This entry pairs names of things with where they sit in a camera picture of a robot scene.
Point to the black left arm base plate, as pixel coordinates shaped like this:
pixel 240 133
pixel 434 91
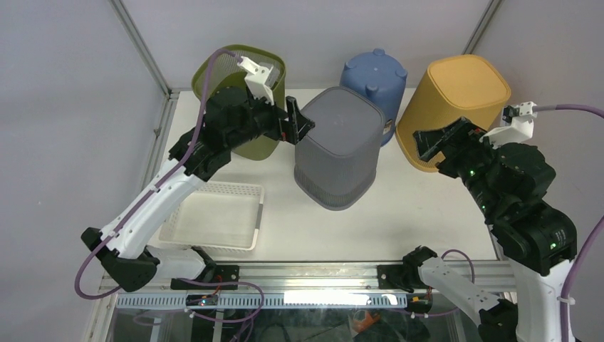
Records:
pixel 220 273

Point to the blue plastic bucket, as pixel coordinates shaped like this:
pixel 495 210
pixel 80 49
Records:
pixel 382 80

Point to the white perforated plastic tray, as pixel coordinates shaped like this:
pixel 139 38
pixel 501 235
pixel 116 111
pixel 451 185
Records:
pixel 220 215

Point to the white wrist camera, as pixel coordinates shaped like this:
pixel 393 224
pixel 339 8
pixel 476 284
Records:
pixel 260 78
pixel 518 125

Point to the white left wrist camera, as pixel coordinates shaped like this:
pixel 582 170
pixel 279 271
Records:
pixel 260 78

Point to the olive green ribbed basket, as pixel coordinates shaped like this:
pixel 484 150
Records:
pixel 226 73

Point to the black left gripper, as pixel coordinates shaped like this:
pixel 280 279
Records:
pixel 293 130

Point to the aluminium frame rail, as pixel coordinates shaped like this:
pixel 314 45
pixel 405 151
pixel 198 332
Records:
pixel 273 277

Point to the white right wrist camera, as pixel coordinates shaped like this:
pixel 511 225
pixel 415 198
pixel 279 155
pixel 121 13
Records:
pixel 518 125

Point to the yellow ribbed basket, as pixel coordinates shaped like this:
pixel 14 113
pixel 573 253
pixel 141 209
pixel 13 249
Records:
pixel 459 86

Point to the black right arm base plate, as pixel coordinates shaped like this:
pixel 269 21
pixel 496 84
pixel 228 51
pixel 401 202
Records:
pixel 399 276

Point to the white slotted cable duct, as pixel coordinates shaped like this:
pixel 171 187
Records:
pixel 298 299

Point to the dark grey basket liner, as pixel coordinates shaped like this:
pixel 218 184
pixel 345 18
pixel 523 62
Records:
pixel 336 163

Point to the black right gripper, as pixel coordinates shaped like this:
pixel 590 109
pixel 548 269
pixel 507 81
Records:
pixel 461 135

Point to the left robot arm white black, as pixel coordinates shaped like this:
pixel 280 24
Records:
pixel 229 118

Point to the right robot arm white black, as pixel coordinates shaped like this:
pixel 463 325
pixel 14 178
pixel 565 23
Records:
pixel 508 181

